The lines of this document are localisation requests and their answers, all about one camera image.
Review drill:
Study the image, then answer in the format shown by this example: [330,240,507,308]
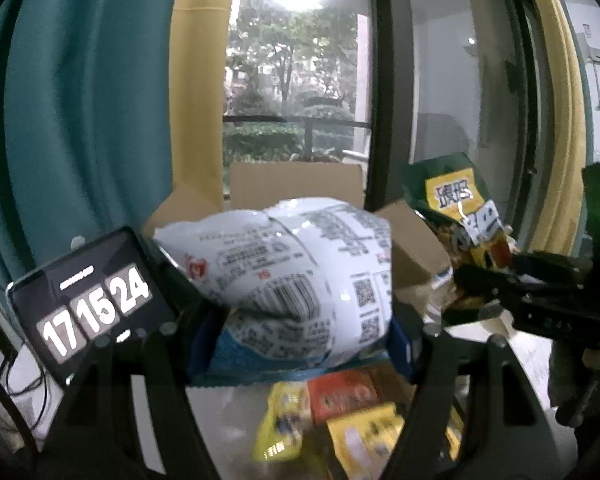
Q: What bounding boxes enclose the yellow black snack bag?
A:
[327,403,404,479]

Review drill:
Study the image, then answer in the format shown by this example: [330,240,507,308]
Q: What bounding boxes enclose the green yellow chip bag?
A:
[401,152,519,311]

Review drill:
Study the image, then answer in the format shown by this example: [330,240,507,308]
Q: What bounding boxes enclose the yellow chips bag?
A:
[252,382,313,463]

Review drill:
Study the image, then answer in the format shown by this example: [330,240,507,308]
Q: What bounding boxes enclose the white snack bag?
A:
[154,197,392,377]

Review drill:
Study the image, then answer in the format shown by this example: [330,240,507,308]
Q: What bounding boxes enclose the cardboard box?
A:
[142,160,454,311]

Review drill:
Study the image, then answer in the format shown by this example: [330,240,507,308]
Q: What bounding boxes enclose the tablet showing clock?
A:
[6,226,175,385]

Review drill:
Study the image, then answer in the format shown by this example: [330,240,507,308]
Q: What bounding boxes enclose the red orange snack box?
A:
[306,361,415,424]

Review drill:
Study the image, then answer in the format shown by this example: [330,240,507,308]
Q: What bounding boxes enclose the teal curtain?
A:
[0,0,173,285]

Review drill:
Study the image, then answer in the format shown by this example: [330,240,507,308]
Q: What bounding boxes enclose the yellow curtain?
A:
[169,0,232,211]

